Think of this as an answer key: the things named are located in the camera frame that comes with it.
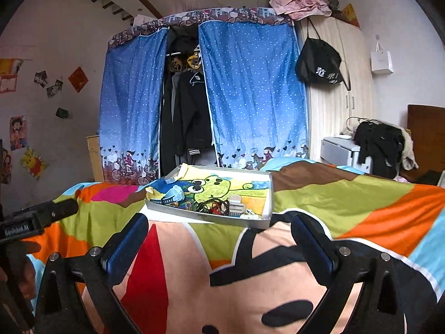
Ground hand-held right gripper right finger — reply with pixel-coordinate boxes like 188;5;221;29
290;212;406;334

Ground anime character wall poster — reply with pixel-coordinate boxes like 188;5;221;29
9;115;29;151

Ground pink clothes pile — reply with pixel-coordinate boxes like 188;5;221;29
269;0;333;20

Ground dark blue patterned band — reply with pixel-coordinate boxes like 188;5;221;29
162;185;186;207

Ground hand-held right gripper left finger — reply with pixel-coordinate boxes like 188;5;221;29
35;212;150;334

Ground colourful printed blanket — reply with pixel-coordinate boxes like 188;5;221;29
26;158;445;334

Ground black clothes pile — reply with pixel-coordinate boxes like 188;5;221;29
352;120;419;179

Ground red paper decorations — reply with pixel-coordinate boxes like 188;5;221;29
326;0;361;29

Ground white hair clip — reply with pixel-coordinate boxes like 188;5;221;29
227;195;244;213

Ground red bordered wall poster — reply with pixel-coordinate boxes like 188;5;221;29
0;57;25;95

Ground light wooden wardrobe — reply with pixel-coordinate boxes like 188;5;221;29
298;17;375;165

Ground white storage box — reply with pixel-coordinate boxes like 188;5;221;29
319;135;366;175

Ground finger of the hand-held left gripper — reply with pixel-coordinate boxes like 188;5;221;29
34;198;80;229

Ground black drawstring bag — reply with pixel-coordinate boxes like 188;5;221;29
294;17;352;92

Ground yellow sun wall sticker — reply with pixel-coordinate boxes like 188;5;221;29
20;146;50;180

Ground white paper bag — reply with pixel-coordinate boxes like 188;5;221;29
370;34;394;75

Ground red diamond wall sticker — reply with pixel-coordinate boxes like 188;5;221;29
67;66;90;93

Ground small wooden cabinet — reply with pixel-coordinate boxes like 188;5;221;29
86;134;104;182

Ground blue dotted fabric wardrobe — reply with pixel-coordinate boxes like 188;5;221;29
99;6;311;186

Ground black hanging jacket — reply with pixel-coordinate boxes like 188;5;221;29
171;70;213;158

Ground cartoon group wall poster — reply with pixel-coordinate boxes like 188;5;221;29
0;148;13;185

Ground grey shallow box tray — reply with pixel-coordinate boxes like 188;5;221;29
144;163;276;230

